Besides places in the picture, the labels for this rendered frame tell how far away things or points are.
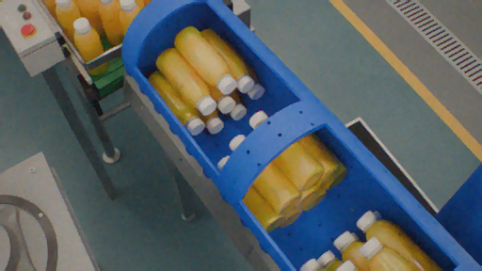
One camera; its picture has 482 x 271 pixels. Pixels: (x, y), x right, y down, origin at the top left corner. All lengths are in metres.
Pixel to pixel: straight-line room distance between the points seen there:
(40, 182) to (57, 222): 0.10
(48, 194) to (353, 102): 1.74
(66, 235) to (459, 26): 2.46
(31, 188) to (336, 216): 0.66
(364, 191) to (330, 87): 1.47
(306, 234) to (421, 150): 1.40
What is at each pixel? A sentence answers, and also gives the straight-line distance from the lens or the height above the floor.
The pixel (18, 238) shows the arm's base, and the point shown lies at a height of 1.09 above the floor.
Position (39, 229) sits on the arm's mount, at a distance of 1.08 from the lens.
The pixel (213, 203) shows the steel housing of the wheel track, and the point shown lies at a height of 0.87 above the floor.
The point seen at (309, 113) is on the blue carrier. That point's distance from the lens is 0.96.
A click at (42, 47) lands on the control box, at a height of 1.08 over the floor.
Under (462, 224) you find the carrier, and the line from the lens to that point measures 1.32.
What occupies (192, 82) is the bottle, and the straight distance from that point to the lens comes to 1.12.
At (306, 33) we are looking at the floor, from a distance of 2.75.
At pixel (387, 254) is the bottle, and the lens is 0.93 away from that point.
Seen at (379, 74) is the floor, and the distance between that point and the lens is 2.65.
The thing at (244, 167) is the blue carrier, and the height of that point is 1.19.
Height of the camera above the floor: 2.02
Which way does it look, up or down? 59 degrees down
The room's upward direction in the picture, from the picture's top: 2 degrees counter-clockwise
